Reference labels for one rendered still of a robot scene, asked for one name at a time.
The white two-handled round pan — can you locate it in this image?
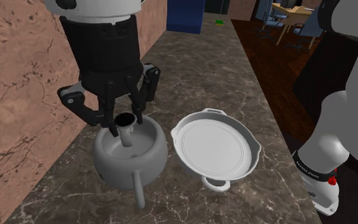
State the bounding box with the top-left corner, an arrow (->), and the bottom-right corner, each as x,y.
170,108 -> 263,193

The wooden desk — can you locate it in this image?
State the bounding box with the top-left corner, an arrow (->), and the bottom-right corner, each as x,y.
271,0 -> 320,46

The dark robot stand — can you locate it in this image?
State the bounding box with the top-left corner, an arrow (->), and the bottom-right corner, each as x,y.
290,31 -> 358,224

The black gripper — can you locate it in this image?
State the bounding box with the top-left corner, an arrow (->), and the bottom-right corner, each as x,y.
57,13 -> 162,138

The small grey stemmed cup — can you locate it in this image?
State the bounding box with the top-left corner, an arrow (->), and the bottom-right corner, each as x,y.
114,112 -> 138,148

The blue-grey office chair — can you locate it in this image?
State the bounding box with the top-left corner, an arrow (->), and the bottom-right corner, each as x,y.
252,0 -> 289,43
284,7 -> 324,54

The blue box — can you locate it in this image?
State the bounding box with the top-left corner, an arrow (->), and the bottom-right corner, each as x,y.
166,0 -> 206,34

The grey round pot with handle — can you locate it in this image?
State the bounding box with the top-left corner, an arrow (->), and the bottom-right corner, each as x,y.
92,115 -> 169,210

